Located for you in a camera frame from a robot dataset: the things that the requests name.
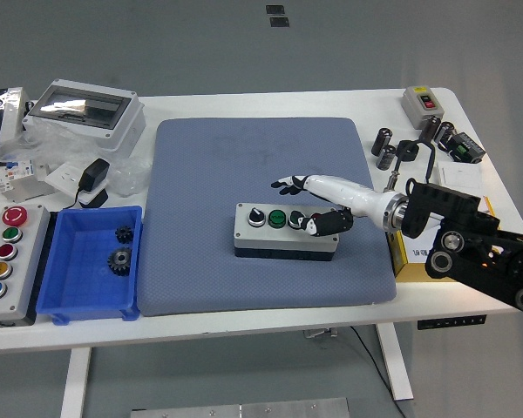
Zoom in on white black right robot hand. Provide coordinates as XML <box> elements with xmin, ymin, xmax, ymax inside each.
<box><xmin>270</xmin><ymin>172</ymin><xmax>393</xmax><ymax>239</ymax></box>

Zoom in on grey four-button control box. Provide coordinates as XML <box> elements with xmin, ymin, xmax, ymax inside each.
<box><xmin>233</xmin><ymin>201</ymin><xmax>340</xmax><ymax>262</ymax></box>

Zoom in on grey five-button control box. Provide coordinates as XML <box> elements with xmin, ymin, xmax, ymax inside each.
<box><xmin>0</xmin><ymin>203</ymin><xmax>51</xmax><ymax>328</ymax></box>

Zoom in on black cylindrical capacitor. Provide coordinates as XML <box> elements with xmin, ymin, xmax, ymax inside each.
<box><xmin>418</xmin><ymin>114</ymin><xmax>442</xmax><ymax>145</ymax></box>
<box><xmin>433</xmin><ymin>121</ymin><xmax>457</xmax><ymax>147</ymax></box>
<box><xmin>371</xmin><ymin>126</ymin><xmax>393</xmax><ymax>157</ymax></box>
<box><xmin>376</xmin><ymin>145</ymin><xmax>397</xmax><ymax>171</ymax></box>

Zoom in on black hexagonal nut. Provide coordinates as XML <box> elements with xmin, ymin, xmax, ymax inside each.
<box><xmin>395</xmin><ymin>139</ymin><xmax>420</xmax><ymax>163</ymax></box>

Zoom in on yellow white cardboard box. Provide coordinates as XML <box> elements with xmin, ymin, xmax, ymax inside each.
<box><xmin>385</xmin><ymin>195</ymin><xmax>498</xmax><ymax>283</ymax></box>

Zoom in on black module green terminal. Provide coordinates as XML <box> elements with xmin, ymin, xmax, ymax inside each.
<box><xmin>438</xmin><ymin>131</ymin><xmax>487</xmax><ymax>165</ymax></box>

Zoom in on blue-grey fabric mat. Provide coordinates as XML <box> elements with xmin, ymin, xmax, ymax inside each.
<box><xmin>137</xmin><ymin>116</ymin><xmax>397</xmax><ymax>318</ymax></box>

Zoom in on black table height controller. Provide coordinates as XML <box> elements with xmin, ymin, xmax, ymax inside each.
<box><xmin>417</xmin><ymin>314</ymin><xmax>487</xmax><ymax>331</ymax></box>

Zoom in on white table leg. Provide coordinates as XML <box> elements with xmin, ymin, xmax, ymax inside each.
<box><xmin>59</xmin><ymin>347</ymin><xmax>92</xmax><ymax>418</ymax></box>
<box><xmin>374</xmin><ymin>322</ymin><xmax>415</xmax><ymax>401</ymax></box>

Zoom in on grey distribution box clear lid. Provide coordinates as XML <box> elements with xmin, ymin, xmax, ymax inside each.
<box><xmin>22</xmin><ymin>78</ymin><xmax>147</xmax><ymax>153</ymax></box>

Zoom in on large black bevel gear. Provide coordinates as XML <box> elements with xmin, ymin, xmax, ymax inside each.
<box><xmin>107</xmin><ymin>246</ymin><xmax>134</xmax><ymax>276</ymax></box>

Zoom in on blue plastic bin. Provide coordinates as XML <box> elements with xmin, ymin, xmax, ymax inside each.
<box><xmin>35</xmin><ymin>205</ymin><xmax>144</xmax><ymax>326</ymax></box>

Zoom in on clear plastic bag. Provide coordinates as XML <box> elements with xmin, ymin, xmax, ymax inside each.
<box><xmin>0</xmin><ymin>117</ymin><xmax>153</xmax><ymax>199</ymax></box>

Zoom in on white circuit breaker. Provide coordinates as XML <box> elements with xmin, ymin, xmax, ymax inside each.
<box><xmin>0</xmin><ymin>157</ymin><xmax>56</xmax><ymax>204</ymax></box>

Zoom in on black white packaged box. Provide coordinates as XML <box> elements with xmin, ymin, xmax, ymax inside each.
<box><xmin>0</xmin><ymin>86</ymin><xmax>35</xmax><ymax>166</ymax></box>

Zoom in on grey red-black push switch box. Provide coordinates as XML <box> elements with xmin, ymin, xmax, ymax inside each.
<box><xmin>401</xmin><ymin>85</ymin><xmax>445</xmax><ymax>131</ymax></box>

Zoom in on white wall switch panel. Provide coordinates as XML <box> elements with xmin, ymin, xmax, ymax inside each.
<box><xmin>435</xmin><ymin>161</ymin><xmax>484</xmax><ymax>192</ymax></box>

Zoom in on black cable under table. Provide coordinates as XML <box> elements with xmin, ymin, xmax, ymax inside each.
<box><xmin>348</xmin><ymin>325</ymin><xmax>409</xmax><ymax>418</ymax></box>

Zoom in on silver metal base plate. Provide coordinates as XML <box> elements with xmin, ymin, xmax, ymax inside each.
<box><xmin>129</xmin><ymin>396</ymin><xmax>351</xmax><ymax>418</ymax></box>

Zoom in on black power adapter with cord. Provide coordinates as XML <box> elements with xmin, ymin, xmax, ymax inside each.
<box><xmin>63</xmin><ymin>158</ymin><xmax>111</xmax><ymax>210</ymax></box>

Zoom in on white wall socket panel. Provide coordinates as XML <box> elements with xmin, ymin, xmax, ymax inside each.
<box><xmin>44</xmin><ymin>160</ymin><xmax>108</xmax><ymax>206</ymax></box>

